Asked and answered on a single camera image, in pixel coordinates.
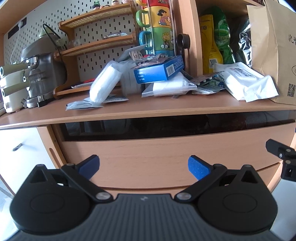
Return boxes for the wooden drawer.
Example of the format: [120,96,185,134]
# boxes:
[52,123,295,190]

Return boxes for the wooden cabinet shelf unit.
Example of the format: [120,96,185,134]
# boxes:
[0,0,296,193]

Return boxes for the flat sachet on shelf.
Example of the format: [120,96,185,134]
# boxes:
[66,94,128,110]

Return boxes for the white crumpled plastic package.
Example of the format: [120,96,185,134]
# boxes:
[213,62,278,102]

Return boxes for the white plastic bag pile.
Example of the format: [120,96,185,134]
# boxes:
[142,72,197,97]

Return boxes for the white rolled plastic pack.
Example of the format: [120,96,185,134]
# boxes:
[89,61,122,104]

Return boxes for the blue cardboard box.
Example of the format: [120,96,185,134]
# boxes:
[133,56,184,84]

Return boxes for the cream kettle appliance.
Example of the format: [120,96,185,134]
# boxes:
[1,63,29,113]

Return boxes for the yellow snack bag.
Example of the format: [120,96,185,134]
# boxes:
[199,15,223,75]

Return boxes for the silver foil bag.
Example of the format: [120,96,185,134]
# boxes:
[230,16,252,67]

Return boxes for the silver espresso machine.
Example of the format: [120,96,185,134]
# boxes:
[21,24,67,108]

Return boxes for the small wooden rattan rack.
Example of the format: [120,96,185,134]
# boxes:
[53,1,139,99]

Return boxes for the brown paper bag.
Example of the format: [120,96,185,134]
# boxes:
[247,1,295,105]

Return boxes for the black measuring scoop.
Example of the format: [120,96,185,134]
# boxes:
[176,33,191,55]

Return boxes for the green snack bag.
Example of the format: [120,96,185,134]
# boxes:
[205,6,235,64]

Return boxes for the white pegboard panel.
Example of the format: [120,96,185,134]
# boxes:
[3,0,140,81]

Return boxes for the stacked colourful cartoon mugs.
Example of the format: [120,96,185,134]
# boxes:
[135,0,174,57]

